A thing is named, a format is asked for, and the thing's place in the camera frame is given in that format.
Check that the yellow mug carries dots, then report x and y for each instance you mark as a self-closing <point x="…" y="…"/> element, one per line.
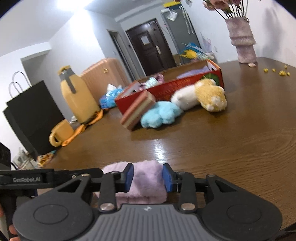
<point x="61" y="132"/>

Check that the person's left hand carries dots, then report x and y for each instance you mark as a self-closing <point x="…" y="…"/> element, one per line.
<point x="12" y="229"/>

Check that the yellow plush toy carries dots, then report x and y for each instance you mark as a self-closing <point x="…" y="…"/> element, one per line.
<point x="210" y="95"/>

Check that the colourful clutter pile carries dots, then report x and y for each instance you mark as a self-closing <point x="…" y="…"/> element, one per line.
<point x="193" y="52"/>

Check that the red cardboard box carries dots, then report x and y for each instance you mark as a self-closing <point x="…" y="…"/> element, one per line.
<point x="172" y="83"/>

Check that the yellow petals scattered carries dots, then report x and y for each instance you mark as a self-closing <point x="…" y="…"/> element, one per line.
<point x="283" y="72"/>

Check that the fallen pink petal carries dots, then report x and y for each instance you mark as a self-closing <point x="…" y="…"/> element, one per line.
<point x="252" y="65"/>

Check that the dried pink flowers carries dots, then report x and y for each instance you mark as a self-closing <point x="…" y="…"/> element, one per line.
<point x="228" y="9"/>

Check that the orange cloth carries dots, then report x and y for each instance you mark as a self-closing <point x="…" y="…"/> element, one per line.
<point x="98" y="116"/>

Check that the black paper bag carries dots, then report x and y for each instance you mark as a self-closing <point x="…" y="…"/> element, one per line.
<point x="32" y="114"/>

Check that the pink ribbed vase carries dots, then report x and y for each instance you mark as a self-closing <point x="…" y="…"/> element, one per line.
<point x="242" y="38"/>

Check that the blue plush toy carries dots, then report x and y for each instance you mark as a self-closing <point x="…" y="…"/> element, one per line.
<point x="163" y="112"/>

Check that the yellow thermos jug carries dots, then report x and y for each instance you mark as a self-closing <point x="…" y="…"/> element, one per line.
<point x="77" y="95"/>

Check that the purple folded towel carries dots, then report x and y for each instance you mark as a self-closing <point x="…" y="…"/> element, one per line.
<point x="193" y="72"/>

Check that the blue small packet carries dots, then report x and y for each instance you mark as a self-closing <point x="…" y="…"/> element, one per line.
<point x="149" y="84"/>

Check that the lilac fluffy towel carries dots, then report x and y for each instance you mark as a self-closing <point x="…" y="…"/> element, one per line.
<point x="147" y="185"/>

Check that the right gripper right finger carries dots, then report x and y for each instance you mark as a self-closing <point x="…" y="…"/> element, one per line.
<point x="186" y="185"/>

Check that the blue tissue pack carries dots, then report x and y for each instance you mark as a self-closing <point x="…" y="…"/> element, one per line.
<point x="108" y="100"/>

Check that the grey refrigerator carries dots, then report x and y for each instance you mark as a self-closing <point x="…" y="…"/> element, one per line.
<point x="179" y="26"/>

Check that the dark brown door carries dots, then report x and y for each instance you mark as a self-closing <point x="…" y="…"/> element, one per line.
<point x="151" y="47"/>

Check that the striped layered sponge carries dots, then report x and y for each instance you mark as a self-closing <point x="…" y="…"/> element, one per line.
<point x="138" y="108"/>

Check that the pink ribbed suitcase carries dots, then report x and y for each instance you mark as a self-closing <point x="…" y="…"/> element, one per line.
<point x="99" y="75"/>

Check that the white plush toy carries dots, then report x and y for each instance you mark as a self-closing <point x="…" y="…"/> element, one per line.
<point x="185" y="98"/>

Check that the purple satin scrunchie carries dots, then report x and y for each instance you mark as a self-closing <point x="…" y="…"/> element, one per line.
<point x="159" y="78"/>

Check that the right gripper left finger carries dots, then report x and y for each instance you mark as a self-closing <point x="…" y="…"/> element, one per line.
<point x="110" y="184"/>

